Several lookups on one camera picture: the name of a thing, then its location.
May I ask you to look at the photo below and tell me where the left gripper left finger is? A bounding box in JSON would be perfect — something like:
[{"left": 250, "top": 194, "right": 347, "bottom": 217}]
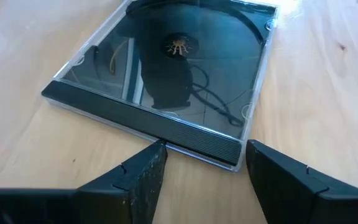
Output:
[{"left": 0, "top": 139, "right": 169, "bottom": 224}]

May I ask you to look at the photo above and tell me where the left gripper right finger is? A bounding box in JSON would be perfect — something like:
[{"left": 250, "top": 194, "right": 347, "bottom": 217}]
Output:
[{"left": 246, "top": 139, "right": 358, "bottom": 224}]

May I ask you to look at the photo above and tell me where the black clear jewel case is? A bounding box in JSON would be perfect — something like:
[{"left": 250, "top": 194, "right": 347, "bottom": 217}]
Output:
[{"left": 40, "top": 0, "right": 280, "bottom": 173}]

